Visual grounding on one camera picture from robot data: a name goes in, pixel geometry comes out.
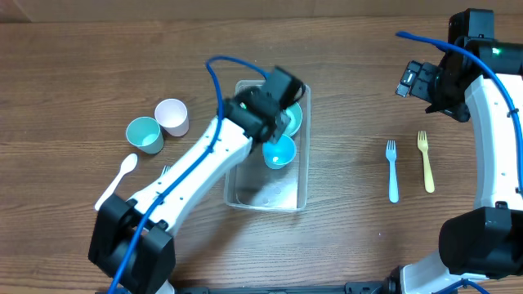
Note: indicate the green cup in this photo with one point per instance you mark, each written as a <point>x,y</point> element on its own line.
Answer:
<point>145,134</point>

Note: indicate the teal bowl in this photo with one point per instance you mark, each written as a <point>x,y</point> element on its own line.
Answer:
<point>294,112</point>

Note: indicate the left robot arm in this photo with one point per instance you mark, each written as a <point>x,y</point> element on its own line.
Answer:
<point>133,239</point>

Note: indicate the yellow plastic fork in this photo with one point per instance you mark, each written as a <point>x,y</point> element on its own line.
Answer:
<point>427,172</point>

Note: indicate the pink white cup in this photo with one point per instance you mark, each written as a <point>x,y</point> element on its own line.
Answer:
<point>173,116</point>

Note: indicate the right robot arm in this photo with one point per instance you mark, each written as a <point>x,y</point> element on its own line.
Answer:
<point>478,80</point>

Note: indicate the white plastic spoon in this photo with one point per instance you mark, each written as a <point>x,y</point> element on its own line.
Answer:
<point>126,166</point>

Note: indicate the light blue plastic fork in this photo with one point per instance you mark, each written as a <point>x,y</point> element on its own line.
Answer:
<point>391,156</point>

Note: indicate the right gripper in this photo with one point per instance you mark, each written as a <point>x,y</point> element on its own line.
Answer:
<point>458,109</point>

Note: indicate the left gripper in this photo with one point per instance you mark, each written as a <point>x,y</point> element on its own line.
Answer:
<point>280,109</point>

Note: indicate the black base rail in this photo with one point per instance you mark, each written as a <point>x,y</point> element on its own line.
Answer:
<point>282,289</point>

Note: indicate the green plastic fork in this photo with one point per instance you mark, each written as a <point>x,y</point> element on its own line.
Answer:
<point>165,170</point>

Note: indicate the blue cup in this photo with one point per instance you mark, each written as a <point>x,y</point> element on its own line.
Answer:
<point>278,155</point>

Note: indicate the clear plastic container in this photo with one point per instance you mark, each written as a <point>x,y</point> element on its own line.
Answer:
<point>253,185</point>

